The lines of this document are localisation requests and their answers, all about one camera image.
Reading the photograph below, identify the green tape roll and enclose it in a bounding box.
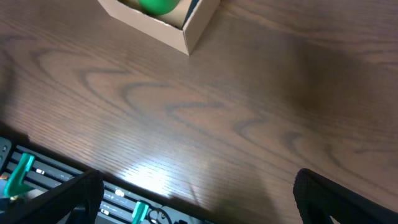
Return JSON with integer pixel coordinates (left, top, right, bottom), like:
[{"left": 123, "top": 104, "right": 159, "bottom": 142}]
[{"left": 139, "top": 0, "right": 180, "bottom": 16}]

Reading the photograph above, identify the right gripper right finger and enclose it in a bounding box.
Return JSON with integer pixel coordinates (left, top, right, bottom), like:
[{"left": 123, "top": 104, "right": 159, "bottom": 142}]
[{"left": 293, "top": 168, "right": 397, "bottom": 224}]

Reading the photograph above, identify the cardboard box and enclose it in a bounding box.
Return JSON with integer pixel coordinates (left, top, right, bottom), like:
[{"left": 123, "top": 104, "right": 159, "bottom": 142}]
[{"left": 99, "top": 0, "right": 220, "bottom": 55}]

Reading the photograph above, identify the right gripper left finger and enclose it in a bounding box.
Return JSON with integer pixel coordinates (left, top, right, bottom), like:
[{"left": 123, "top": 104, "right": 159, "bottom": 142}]
[{"left": 1, "top": 170, "right": 104, "bottom": 224}]

